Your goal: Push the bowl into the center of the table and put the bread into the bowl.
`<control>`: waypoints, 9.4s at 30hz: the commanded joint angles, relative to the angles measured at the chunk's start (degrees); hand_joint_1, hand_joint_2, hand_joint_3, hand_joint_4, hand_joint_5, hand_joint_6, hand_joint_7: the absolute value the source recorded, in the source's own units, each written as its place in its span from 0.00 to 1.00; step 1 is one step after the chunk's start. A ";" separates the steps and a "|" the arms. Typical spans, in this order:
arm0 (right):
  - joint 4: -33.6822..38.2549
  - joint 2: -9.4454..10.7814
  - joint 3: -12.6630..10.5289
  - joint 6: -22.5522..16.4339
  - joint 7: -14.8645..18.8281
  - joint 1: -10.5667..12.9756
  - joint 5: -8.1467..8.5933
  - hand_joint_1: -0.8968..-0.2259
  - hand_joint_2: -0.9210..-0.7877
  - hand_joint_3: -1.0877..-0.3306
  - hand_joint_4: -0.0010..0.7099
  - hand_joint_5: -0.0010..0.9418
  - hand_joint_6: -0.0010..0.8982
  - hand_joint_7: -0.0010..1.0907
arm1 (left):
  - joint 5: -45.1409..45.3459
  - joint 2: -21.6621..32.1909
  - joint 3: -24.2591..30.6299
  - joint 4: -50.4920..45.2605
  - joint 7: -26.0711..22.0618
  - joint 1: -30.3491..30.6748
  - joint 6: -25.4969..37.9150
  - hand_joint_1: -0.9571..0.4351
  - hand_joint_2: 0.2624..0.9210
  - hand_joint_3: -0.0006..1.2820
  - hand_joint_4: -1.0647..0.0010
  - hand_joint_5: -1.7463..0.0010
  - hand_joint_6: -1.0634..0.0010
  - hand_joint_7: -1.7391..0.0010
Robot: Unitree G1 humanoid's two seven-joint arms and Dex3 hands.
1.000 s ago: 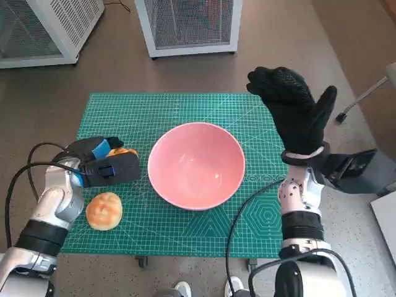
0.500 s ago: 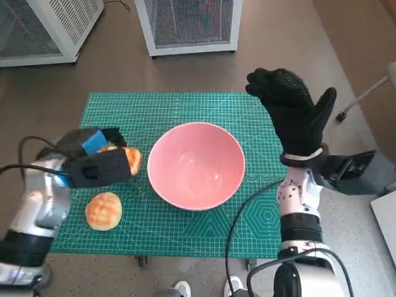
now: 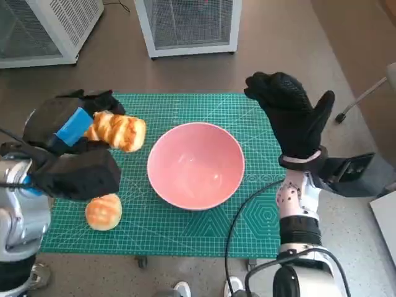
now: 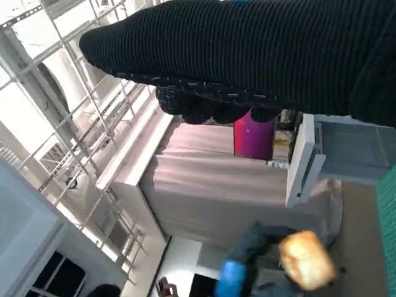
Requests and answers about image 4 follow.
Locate twisted orange toy bread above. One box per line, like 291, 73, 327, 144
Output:
277, 230, 337, 292

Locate green cutting mat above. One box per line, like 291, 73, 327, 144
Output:
373, 163, 396, 297

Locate purple screen monitor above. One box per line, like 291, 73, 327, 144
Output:
233, 108, 275, 160

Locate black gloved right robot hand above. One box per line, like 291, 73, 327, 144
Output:
79, 0, 396, 129

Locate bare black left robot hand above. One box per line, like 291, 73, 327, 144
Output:
215, 220, 306, 297

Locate grey cloth cover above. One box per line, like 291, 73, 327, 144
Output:
139, 123, 344, 245

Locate dark window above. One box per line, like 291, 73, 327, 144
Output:
30, 250, 87, 297

